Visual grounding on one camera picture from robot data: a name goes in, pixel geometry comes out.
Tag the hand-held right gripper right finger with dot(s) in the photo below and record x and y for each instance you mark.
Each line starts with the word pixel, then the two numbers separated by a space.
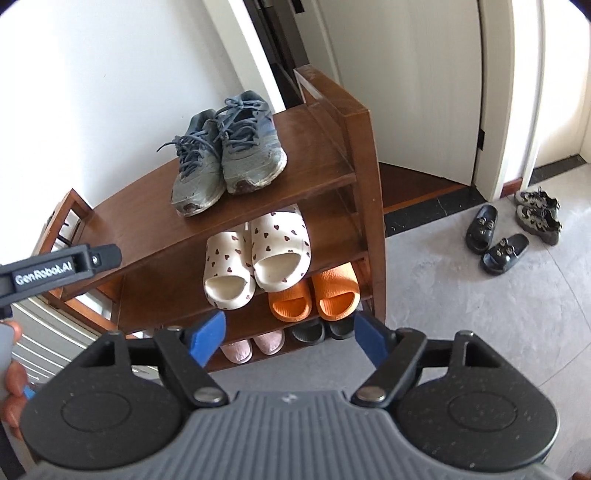
pixel 369 341

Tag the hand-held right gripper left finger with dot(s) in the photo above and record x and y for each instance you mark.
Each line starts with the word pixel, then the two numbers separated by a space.
pixel 207 337

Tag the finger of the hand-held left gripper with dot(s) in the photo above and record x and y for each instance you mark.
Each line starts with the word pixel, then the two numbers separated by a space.
pixel 106 257

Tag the white heart print slipper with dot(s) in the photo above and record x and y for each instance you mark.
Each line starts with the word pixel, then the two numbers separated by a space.
pixel 279 244
pixel 226 267

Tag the grey blue sneaker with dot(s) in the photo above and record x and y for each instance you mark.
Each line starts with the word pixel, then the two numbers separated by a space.
pixel 196 180
pixel 251 152

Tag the brown wooden shoe rack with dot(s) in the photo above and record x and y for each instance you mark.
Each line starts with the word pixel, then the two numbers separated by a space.
pixel 314 152

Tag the person's left hand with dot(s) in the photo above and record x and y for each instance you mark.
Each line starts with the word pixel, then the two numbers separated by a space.
pixel 18 381

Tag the black slipper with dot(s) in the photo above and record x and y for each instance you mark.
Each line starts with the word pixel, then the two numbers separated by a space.
pixel 340 328
pixel 308 333

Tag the orange rubber slipper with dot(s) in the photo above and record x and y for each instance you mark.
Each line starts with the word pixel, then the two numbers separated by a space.
pixel 290 304
pixel 334 295

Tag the white ribbed panel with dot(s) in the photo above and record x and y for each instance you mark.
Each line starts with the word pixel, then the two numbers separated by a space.
pixel 51 341

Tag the black studded sandal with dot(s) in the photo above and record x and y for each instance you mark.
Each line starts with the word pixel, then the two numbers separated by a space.
pixel 504 254
pixel 481 228

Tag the grey patterned chunky shoe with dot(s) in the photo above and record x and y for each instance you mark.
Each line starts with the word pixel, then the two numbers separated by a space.
pixel 539 224
pixel 538 199

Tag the white door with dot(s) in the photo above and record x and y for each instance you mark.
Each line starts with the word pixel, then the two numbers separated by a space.
pixel 406 83

